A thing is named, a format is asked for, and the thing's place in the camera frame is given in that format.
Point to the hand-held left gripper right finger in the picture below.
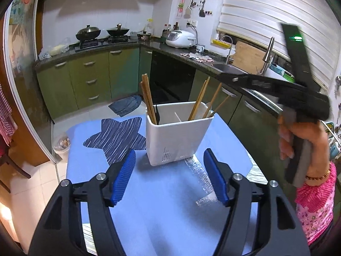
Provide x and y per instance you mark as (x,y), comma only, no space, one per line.
(215,176)

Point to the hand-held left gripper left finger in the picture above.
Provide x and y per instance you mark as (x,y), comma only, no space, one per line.
(122,176)

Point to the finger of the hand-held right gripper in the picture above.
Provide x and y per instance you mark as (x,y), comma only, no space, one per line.
(237,80)

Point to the dark brown chopstick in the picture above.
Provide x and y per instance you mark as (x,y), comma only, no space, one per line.
(221,105)

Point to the wooden chopstick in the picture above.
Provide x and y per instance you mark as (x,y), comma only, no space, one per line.
(147,98)
(153,98)
(150,98)
(213,98)
(198,98)

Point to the white plastic utensil holder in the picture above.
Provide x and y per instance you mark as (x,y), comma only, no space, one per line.
(173,138)

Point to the person's right forearm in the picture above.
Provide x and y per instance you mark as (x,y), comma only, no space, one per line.
(321,166)

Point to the person's right hand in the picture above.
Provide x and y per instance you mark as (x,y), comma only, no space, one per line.
(319,144)

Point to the steel kitchen sink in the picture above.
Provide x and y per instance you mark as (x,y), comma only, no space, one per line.
(229,68)

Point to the wooden cutting board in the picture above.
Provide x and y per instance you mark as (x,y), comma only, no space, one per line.
(249,56)

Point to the thin gooseneck faucet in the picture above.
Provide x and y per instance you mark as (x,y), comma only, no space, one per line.
(230,48)

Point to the hanging steel ladle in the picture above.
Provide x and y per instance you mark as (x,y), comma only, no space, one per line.
(337,82)

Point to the blue and green dishes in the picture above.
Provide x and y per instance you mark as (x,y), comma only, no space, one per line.
(282,73)

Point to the large steel faucet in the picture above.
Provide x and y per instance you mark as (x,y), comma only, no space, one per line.
(267,56)

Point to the white spoon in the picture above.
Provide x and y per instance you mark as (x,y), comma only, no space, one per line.
(208,106)

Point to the yellow sponge rack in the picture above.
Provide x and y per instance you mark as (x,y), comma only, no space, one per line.
(221,43)

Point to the patterned dish cloth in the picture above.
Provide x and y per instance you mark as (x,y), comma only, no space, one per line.
(197,57)

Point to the white mug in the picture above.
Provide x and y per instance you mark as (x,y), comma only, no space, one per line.
(200,48)

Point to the blue star print tablecloth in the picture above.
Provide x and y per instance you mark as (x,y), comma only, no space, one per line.
(165,205)

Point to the black built-in appliance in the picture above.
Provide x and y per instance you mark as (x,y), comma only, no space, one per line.
(170,77)

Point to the white trash bin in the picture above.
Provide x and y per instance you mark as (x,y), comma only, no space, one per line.
(61,148)

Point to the white rice cooker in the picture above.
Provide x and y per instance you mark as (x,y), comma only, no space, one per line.
(181,39)

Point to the blue denim floor cloth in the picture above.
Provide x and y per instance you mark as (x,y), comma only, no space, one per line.
(126,105)

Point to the dark stone kitchen countertop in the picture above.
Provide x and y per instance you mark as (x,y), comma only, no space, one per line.
(170,52)

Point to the hanging black spatula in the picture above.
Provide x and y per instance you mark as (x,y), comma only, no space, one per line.
(202,10)

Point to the white window blind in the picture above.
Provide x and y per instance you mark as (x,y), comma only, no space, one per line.
(266,8)

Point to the sauce bottles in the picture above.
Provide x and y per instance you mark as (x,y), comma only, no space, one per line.
(169,30)

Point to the hanging white spatula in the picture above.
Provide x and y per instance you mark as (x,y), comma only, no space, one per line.
(188,9)

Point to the green kitchen base cabinets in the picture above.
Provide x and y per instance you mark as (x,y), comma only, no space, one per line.
(88,85)

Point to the cooking oil bottle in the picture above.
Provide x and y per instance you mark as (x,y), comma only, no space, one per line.
(150,26)

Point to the small steel pot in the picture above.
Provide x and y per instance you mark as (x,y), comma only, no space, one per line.
(144,36)

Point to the wooden chair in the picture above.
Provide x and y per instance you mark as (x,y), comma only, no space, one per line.
(13,162)

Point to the pink floral shirt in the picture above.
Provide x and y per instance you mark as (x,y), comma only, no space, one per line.
(317,224)

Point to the red checkered hanging apron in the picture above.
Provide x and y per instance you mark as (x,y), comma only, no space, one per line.
(6,114)

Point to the black gas stove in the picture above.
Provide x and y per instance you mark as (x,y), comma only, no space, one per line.
(104,42)

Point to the plastic bags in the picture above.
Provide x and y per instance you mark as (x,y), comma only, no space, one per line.
(53,52)

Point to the frosted glass sliding door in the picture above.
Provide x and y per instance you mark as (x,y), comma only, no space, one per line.
(24,72)

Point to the black wok with lid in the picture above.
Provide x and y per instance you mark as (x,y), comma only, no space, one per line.
(88,33)

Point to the white wall outlet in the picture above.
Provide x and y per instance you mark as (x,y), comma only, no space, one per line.
(191,23)

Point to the pink hanging wall ornament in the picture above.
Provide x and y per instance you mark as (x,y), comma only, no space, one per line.
(181,5)

